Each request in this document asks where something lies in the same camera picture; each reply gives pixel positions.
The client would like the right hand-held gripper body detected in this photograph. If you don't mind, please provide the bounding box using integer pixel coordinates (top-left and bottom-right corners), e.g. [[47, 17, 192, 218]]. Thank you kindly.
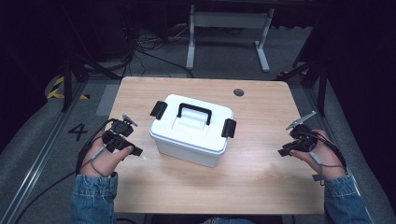
[[285, 110, 319, 153]]

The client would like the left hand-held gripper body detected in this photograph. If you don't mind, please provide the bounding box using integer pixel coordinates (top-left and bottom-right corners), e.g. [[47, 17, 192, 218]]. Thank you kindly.
[[102, 112, 139, 154]]

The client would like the white plastic storage box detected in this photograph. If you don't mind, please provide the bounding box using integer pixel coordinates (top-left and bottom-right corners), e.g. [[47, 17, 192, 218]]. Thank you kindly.
[[148, 132, 229, 169]]

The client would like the white lidded storage box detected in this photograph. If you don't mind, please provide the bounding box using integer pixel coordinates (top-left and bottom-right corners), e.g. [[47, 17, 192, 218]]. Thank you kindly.
[[148, 93, 235, 157]]

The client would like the person's left hand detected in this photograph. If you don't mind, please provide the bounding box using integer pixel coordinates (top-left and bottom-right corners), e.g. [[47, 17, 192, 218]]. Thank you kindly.
[[79, 130, 134, 178]]

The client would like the person's right hand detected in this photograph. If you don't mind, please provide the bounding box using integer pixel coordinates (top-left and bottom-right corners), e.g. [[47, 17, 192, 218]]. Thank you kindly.
[[289, 128, 347, 181]]

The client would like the black box latch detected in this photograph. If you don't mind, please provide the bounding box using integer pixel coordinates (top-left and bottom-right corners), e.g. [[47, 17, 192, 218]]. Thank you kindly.
[[220, 118, 238, 139], [149, 100, 169, 121]]

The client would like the black tripod stand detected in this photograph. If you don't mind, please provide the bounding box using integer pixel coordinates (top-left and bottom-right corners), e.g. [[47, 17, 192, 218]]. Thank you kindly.
[[275, 58, 329, 119], [61, 50, 123, 113]]

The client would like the yellow black hazard tape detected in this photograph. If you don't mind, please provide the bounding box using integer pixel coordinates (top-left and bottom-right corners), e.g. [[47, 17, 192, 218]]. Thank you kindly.
[[46, 76, 92, 101]]

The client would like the person's denim leg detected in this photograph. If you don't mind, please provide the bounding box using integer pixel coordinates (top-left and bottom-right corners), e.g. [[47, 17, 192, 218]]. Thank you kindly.
[[200, 217, 257, 224]]

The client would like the grey right gripper cable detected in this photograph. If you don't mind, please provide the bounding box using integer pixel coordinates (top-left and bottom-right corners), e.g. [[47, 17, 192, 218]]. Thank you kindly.
[[309, 150, 347, 188]]

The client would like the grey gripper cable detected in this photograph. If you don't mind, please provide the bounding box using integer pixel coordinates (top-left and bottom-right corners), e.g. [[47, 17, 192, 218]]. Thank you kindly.
[[80, 144, 110, 178], [309, 150, 347, 188]]

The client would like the grey left gripper cable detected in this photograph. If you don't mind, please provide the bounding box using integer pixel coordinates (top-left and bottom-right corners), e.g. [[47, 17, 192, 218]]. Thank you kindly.
[[80, 144, 110, 178]]

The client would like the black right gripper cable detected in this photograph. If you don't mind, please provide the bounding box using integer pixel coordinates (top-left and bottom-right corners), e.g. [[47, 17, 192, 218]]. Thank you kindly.
[[306, 132, 348, 173]]

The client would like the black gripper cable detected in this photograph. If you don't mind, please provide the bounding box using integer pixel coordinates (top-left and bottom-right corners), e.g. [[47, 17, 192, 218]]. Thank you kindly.
[[306, 132, 348, 173], [13, 119, 115, 224]]

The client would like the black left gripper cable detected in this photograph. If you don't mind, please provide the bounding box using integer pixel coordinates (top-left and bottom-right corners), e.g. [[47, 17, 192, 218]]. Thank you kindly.
[[13, 119, 115, 224]]

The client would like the black lid carry handle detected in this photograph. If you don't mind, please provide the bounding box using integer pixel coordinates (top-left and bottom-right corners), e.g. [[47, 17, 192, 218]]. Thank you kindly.
[[176, 102, 214, 127]]

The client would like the metal floor rail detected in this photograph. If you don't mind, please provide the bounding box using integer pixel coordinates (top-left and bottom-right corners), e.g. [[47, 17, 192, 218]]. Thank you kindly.
[[0, 81, 88, 224]]

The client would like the black floor cable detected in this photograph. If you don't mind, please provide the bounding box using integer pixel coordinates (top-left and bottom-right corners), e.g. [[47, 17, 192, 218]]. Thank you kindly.
[[134, 48, 195, 79]]

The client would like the tangle of floor cables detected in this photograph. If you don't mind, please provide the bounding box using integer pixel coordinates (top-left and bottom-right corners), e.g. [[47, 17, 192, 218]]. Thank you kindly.
[[134, 23, 190, 52]]

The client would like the white metal stand frame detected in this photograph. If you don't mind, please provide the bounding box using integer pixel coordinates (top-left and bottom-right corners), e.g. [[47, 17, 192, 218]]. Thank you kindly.
[[185, 4, 276, 74]]

